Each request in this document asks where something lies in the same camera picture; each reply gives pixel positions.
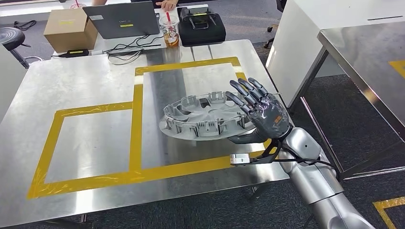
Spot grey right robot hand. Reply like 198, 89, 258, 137
225, 77, 293, 145

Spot silver plastic wheel hubcap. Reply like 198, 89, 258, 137
159, 91, 257, 142

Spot stainless steel workbench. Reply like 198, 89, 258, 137
0, 39, 290, 229

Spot black office chair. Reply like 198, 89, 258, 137
263, 0, 287, 50

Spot black case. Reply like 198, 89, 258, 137
176, 6, 227, 47

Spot yellow tape on steel table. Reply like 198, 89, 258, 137
388, 59, 405, 80

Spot person's hand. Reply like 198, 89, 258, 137
155, 0, 180, 12

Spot grey laptop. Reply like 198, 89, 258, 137
82, 0, 161, 40

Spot narrow steel table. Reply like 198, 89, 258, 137
50, 4, 229, 61

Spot black power adapter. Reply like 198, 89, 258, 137
64, 48, 90, 59

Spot brown cardboard box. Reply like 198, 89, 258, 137
43, 8, 99, 53

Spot white panel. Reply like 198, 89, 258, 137
0, 44, 29, 125

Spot black round stool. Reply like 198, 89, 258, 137
0, 27, 43, 70

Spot black camera bracket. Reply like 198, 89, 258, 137
231, 138, 283, 167

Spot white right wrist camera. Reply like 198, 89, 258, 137
229, 153, 251, 166

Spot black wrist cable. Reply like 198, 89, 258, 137
272, 157, 341, 181

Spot steel tube frame table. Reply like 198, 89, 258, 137
298, 21, 405, 181

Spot black laptop cables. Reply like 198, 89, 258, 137
104, 33, 166, 66

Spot black floor cable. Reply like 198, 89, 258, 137
13, 20, 38, 31

